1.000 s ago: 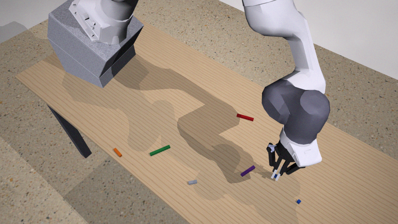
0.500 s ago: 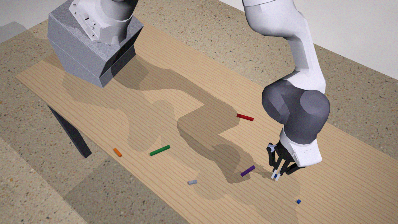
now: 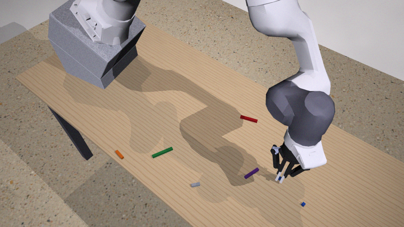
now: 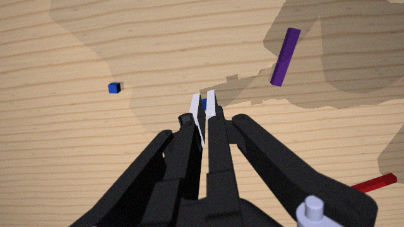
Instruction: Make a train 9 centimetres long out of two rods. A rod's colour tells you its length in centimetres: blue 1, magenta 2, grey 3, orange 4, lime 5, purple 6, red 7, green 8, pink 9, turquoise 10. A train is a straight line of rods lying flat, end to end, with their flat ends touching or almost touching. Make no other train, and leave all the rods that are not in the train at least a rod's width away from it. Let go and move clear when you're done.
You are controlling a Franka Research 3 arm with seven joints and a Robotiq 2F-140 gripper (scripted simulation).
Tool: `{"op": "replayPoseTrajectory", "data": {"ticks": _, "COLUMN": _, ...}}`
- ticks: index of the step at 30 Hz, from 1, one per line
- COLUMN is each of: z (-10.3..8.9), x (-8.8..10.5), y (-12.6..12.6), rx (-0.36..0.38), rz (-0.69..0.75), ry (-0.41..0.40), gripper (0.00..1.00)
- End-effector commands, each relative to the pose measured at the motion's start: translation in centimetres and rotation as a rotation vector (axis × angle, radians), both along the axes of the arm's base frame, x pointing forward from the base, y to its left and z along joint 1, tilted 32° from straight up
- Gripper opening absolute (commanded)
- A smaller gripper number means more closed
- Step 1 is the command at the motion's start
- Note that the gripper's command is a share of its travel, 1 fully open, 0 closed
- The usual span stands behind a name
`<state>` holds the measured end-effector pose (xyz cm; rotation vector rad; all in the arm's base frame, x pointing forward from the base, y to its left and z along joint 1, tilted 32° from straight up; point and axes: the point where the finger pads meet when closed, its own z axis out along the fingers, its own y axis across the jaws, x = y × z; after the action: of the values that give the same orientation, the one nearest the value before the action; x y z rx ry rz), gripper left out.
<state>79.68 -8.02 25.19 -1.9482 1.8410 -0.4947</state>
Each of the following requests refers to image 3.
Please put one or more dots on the orange rod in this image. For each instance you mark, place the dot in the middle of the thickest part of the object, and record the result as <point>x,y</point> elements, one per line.
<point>119,154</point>

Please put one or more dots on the purple rod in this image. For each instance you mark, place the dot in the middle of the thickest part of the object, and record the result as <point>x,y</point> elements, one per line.
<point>251,173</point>

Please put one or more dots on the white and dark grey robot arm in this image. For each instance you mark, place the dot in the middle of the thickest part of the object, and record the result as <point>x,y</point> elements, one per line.
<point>301,102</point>

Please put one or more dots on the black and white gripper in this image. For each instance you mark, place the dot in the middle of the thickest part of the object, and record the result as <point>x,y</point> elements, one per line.
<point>287,155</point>

